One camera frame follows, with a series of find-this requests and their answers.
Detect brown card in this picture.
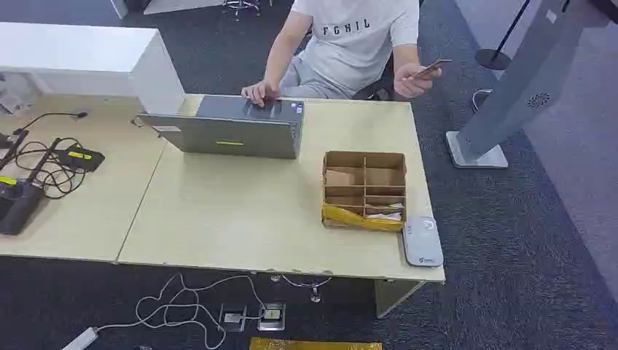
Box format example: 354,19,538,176
409,58,453,81

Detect wooden divided card box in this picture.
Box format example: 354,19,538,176
321,150,407,233

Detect grey laptop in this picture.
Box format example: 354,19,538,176
135,94,305,160

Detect white cards stack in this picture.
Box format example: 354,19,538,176
365,203,404,222

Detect person's right hand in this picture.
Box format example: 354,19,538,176
240,79,283,108

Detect person's hand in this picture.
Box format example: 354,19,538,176
240,79,283,108
393,63,442,100

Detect black office chair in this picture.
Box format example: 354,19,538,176
352,54,395,101

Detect grey card reader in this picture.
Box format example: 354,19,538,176
402,216,445,268

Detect person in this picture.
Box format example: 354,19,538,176
240,0,442,108

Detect person's left hand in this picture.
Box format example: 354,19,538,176
393,63,442,100

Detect steel floor socket, yellow label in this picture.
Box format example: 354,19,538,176
257,303,286,332

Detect desk leg panel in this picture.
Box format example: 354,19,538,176
374,279,427,320

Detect steel floor socket, white plug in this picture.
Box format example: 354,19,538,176
219,304,248,333

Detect yellow sheet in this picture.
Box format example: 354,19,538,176
249,337,383,350

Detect chrome chair base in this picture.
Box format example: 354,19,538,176
222,0,262,22

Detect white furniture base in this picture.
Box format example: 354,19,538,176
109,0,227,19

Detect small black yellow-labelled device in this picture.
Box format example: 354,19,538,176
57,147,106,174

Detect grey kiosk stand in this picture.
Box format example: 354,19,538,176
445,0,611,169

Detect white cabinet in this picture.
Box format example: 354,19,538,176
0,21,187,115

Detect black gooseneck microphone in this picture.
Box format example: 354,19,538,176
13,111,89,136

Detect white power strip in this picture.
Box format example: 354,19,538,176
61,327,100,350

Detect black router with antennas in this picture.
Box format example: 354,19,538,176
0,129,63,236

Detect clear plastic holder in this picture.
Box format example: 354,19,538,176
0,72,41,117

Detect grey cable under desk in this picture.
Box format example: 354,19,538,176
270,273,334,304

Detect white cable by kiosk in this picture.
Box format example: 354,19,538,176
472,88,495,113

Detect white floor cable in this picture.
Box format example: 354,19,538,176
94,273,267,350

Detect black stanchion post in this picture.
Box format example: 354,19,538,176
474,0,532,71

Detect black tangled cable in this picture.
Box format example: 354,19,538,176
10,137,89,200

